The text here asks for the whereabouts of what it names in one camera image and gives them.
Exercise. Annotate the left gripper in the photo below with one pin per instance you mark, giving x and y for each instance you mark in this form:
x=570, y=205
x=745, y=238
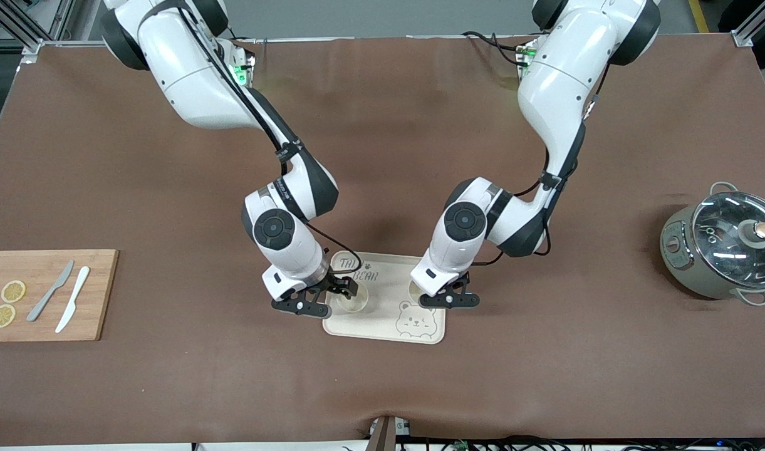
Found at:
x=457, y=284

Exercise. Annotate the grey plastic knife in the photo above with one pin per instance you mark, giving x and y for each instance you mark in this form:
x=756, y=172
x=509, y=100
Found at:
x=49, y=292

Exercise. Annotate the aluminium frame profile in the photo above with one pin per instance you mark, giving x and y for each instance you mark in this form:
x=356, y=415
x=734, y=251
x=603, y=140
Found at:
x=755, y=28
x=25, y=31

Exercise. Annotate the metal table clamp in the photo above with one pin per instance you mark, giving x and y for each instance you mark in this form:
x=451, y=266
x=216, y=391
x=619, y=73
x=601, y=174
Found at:
x=387, y=432

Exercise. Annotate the white plastic knife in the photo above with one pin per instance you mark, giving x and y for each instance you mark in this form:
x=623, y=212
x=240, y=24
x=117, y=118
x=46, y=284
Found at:
x=74, y=297

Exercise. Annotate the grey cooking pot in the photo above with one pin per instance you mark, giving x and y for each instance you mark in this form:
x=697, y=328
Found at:
x=680, y=263

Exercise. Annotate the brown table cover sheet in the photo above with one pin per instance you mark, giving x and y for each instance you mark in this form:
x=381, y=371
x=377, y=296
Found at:
x=106, y=156

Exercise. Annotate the bamboo cutting board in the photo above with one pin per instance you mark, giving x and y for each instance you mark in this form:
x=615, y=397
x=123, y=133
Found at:
x=97, y=300

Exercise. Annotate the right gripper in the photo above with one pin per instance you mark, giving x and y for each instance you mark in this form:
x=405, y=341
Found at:
x=336, y=283

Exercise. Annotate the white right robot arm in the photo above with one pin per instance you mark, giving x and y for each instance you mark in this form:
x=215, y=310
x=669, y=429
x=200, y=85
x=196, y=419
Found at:
x=194, y=81

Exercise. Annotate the cream bear print tray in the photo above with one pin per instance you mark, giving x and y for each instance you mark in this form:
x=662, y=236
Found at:
x=382, y=313

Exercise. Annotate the yellow lemon slice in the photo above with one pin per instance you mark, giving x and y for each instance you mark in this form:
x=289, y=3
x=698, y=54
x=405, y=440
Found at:
x=3, y=316
x=13, y=291

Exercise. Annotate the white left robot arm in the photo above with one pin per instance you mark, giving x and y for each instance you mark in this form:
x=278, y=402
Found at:
x=564, y=81

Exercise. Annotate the white plastic cup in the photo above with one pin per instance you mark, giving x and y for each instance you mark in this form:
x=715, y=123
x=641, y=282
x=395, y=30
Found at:
x=354, y=304
x=415, y=291

